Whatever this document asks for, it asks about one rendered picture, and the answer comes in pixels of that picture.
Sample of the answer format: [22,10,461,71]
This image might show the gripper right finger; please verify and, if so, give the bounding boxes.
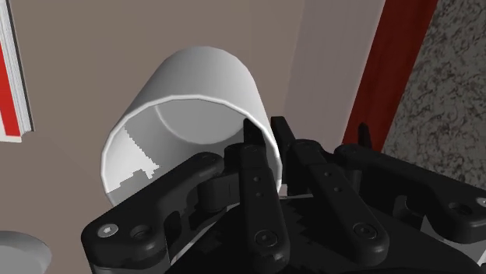
[269,115,486,266]

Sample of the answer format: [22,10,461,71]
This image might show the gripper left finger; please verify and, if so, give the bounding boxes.
[80,118,292,274]

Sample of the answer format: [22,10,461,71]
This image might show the white cup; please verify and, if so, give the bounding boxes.
[100,45,284,209]

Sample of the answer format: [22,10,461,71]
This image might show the brown table with red edge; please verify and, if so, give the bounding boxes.
[0,0,440,274]

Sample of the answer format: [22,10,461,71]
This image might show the white round object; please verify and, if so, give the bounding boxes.
[0,230,53,274]

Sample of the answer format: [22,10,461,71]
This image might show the red and white book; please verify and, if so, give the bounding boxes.
[0,0,35,144]

